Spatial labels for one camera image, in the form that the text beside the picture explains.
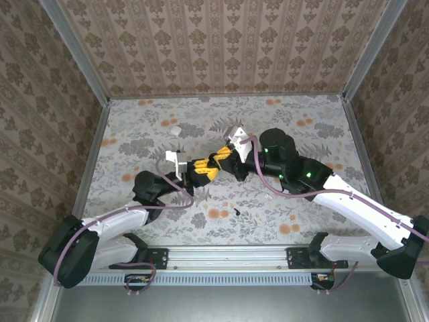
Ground grey metal panel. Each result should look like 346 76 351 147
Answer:
32 268 423 322

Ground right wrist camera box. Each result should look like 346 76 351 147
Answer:
223 125 253 166

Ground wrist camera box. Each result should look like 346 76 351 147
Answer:
165 150 189 182
223 125 253 166

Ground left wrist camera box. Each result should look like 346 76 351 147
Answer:
165 150 189 182

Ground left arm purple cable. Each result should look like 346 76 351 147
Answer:
53 154 196 298

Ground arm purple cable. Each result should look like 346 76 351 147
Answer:
53 154 196 298
243 134 429 296

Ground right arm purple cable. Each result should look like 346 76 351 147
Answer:
243 134 429 296

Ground aluminium side rail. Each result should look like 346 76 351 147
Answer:
72 100 111 219
341 99 386 209

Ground long aluminium base rail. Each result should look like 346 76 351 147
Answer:
90 244 383 271

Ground black electronics box with wires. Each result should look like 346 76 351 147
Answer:
124 273 151 292
310 271 336 290

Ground grey slotted cable duct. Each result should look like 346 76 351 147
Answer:
80 272 311 286

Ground aluminium corner post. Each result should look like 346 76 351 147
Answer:
341 0 410 101
38 0 111 105

